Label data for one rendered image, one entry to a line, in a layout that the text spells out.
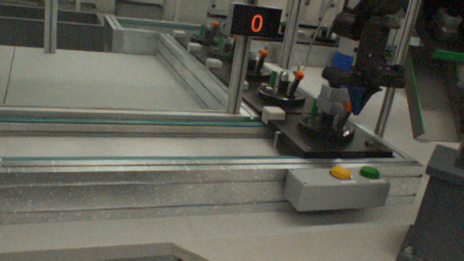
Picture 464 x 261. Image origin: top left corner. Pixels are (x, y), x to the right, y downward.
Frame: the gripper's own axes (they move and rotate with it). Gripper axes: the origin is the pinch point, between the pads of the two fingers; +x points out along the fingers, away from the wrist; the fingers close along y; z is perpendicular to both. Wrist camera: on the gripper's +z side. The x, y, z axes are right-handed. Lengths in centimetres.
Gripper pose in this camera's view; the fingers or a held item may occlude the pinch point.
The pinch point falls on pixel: (359, 100)
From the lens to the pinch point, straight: 112.4
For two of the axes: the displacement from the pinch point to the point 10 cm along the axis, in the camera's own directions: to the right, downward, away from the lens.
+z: 3.4, 3.7, -8.7
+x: -1.5, 9.3, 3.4
